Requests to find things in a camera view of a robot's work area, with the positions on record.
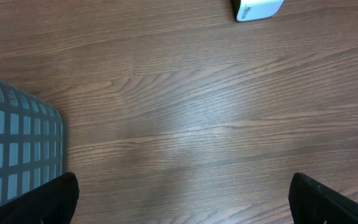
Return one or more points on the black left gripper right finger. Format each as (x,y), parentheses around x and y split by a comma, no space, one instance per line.
(312,202)

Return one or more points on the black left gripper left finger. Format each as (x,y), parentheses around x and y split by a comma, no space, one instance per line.
(53,202)

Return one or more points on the grey plastic mesh basket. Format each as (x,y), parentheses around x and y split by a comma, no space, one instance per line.
(33,142)

